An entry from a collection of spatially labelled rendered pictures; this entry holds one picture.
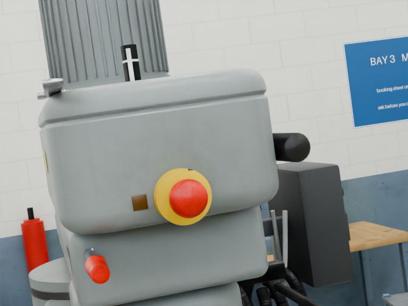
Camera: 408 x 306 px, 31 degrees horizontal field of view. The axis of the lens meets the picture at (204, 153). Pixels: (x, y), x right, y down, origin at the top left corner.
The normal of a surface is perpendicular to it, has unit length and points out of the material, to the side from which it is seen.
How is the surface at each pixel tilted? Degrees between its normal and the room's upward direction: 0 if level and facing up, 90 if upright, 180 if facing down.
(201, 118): 90
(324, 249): 90
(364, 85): 90
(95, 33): 90
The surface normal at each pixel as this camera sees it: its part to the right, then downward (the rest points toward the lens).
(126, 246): 0.23, 0.02
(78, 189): -0.43, 0.11
